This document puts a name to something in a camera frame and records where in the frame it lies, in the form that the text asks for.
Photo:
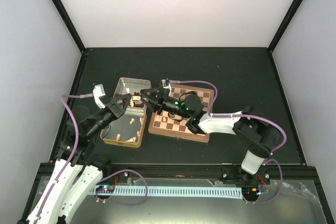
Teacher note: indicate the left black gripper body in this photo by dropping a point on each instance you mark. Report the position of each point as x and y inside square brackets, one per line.
[114, 107]

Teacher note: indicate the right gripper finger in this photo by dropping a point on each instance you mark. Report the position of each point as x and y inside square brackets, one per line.
[150, 99]
[151, 91]

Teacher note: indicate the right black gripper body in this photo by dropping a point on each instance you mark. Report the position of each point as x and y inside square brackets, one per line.
[163, 100]

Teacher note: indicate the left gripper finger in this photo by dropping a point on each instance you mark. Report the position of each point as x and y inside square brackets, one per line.
[126, 99]
[118, 97]

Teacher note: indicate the cream chess knight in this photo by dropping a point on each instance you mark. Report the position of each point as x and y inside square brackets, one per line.
[136, 98]

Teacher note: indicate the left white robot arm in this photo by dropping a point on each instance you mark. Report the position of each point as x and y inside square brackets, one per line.
[74, 175]

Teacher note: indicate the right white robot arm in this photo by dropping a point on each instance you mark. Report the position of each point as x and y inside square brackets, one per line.
[260, 135]

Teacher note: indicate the dark brown chess pieces pile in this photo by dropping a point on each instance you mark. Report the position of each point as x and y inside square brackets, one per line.
[136, 104]

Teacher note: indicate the cream pawn on board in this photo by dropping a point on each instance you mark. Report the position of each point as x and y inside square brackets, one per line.
[157, 116]

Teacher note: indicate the cream chess pieces pile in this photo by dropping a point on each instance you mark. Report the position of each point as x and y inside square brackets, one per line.
[130, 133]

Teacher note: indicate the left small circuit board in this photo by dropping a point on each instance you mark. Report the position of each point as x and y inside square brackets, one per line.
[105, 189]

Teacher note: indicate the small circuit board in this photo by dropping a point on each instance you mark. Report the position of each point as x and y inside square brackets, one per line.
[257, 190]
[105, 189]

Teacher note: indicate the right small circuit board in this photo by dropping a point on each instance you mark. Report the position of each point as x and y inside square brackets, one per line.
[257, 190]

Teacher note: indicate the wooden chessboard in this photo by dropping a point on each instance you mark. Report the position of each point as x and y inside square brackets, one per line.
[173, 125]

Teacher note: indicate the gold tin box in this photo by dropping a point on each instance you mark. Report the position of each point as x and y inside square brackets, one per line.
[108, 135]

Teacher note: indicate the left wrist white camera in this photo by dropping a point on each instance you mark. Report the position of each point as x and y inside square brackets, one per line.
[98, 93]

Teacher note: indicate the light blue slotted cable duct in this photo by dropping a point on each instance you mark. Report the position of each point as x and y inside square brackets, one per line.
[173, 191]

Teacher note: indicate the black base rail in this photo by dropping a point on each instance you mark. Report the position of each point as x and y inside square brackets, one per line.
[228, 174]

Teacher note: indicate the left black frame post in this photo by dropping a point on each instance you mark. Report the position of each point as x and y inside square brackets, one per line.
[69, 24]

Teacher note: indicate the black frame post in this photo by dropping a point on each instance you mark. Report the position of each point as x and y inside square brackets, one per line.
[284, 24]
[69, 24]

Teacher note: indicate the right black frame post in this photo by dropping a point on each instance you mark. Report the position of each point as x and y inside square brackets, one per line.
[284, 24]

